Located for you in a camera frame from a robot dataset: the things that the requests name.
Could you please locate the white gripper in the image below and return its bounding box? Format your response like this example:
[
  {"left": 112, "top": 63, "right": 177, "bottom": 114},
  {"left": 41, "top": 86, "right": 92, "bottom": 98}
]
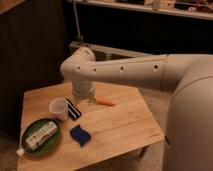
[{"left": 73, "top": 92, "right": 95, "bottom": 103}]

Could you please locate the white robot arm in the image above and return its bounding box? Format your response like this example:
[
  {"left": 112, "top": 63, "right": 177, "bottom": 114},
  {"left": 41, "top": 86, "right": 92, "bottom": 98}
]
[{"left": 60, "top": 47, "right": 213, "bottom": 171}]

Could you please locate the wooden table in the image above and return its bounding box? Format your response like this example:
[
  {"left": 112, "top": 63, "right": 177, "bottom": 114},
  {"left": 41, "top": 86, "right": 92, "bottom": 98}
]
[{"left": 18, "top": 83, "right": 164, "bottom": 171}]

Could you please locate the metal pole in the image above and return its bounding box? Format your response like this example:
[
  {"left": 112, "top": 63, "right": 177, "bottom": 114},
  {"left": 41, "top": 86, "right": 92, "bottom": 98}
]
[{"left": 73, "top": 0, "right": 83, "bottom": 46}]

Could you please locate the white wall shelf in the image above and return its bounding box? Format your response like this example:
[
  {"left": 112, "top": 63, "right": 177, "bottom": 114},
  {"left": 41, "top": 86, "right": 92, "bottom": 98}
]
[{"left": 66, "top": 0, "right": 213, "bottom": 22}]

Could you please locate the translucent plastic cup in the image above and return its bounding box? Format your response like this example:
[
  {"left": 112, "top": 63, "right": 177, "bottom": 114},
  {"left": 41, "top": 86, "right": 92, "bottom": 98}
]
[{"left": 49, "top": 98, "right": 68, "bottom": 121}]

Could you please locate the white toothpaste tube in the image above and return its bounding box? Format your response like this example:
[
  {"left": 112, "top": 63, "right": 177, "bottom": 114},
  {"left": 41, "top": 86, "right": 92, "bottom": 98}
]
[{"left": 16, "top": 121, "right": 58, "bottom": 156}]

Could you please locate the long grey case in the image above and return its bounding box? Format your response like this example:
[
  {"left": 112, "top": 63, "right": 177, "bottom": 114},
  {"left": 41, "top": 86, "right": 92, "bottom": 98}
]
[{"left": 69, "top": 41, "right": 151, "bottom": 62}]

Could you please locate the blue sponge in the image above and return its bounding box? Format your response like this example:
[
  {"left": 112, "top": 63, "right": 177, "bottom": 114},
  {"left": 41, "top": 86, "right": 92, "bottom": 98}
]
[{"left": 70, "top": 125, "right": 91, "bottom": 147}]

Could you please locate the orange carrot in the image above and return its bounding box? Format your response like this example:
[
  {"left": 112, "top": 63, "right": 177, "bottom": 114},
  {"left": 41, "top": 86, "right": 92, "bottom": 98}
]
[{"left": 95, "top": 97, "right": 115, "bottom": 106}]

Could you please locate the black striped box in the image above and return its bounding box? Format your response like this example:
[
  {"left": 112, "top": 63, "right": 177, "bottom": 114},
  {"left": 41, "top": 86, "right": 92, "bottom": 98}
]
[{"left": 66, "top": 99, "right": 82, "bottom": 120}]

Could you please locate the green plate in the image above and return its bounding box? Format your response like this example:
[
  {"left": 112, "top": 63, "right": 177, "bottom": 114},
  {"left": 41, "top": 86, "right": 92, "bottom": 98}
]
[{"left": 17, "top": 118, "right": 61, "bottom": 156}]

